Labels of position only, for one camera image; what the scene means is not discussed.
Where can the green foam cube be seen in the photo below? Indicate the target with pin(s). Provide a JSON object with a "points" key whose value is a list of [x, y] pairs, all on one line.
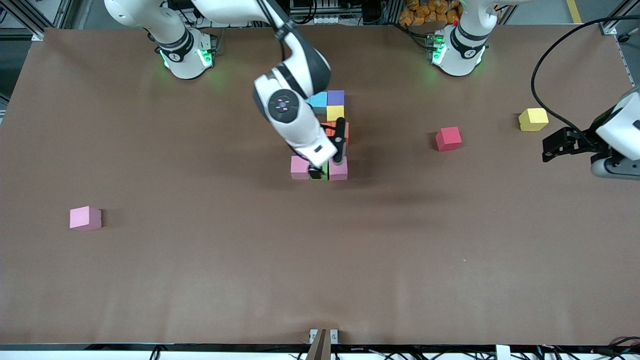
{"points": [[326, 175]]}

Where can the large paper table cover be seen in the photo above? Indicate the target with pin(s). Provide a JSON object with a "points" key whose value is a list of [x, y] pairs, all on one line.
{"points": [[250, 290]]}

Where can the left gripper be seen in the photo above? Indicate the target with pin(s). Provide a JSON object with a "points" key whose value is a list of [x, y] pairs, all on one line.
{"points": [[580, 140]]}

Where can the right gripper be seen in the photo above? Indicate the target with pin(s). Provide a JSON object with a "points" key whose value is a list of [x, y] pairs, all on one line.
{"points": [[315, 172]]}

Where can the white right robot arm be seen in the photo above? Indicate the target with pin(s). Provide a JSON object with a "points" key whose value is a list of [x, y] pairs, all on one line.
{"points": [[300, 127]]}

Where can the yellow foam cube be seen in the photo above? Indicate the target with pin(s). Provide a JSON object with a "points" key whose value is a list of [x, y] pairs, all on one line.
{"points": [[533, 120], [335, 113]]}

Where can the purple foam cube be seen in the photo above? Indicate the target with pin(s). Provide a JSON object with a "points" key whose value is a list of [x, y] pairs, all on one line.
{"points": [[336, 97]]}

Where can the bag of orange snacks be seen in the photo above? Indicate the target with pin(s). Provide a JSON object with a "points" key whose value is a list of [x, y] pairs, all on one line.
{"points": [[425, 12]]}

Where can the metal bracket with post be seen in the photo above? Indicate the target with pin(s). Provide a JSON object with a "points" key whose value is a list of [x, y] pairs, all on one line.
{"points": [[322, 345]]}

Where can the white power strip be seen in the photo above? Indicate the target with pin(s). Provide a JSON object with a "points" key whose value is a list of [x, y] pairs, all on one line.
{"points": [[320, 20]]}

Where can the aluminium frame profile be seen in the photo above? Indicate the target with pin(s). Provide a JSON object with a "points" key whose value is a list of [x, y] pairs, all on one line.
{"points": [[60, 14], [620, 12]]}

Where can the blue foam cube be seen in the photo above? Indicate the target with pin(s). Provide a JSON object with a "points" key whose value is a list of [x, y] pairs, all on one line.
{"points": [[320, 101]]}

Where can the red foam cube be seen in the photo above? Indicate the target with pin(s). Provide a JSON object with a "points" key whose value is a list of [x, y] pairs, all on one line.
{"points": [[448, 138]]}

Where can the small white bracket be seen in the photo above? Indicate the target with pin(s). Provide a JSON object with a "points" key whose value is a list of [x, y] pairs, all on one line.
{"points": [[502, 353]]}

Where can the pink foam cube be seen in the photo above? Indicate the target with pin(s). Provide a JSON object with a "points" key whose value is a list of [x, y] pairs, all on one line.
{"points": [[299, 168], [84, 217], [338, 171]]}

